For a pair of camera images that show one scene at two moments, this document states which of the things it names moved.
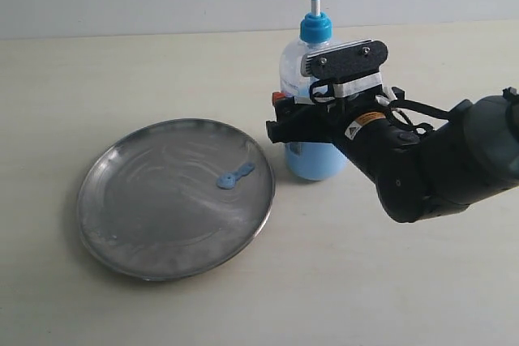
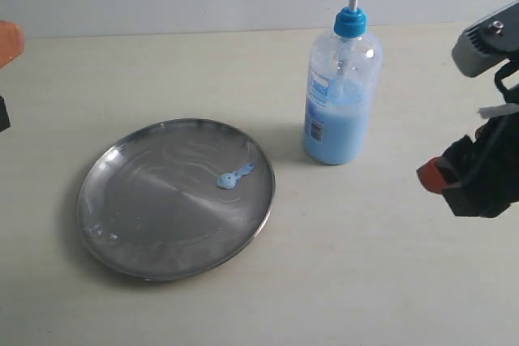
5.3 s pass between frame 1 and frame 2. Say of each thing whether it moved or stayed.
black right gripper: moved
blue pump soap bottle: moved
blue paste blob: stayed
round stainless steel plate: stayed
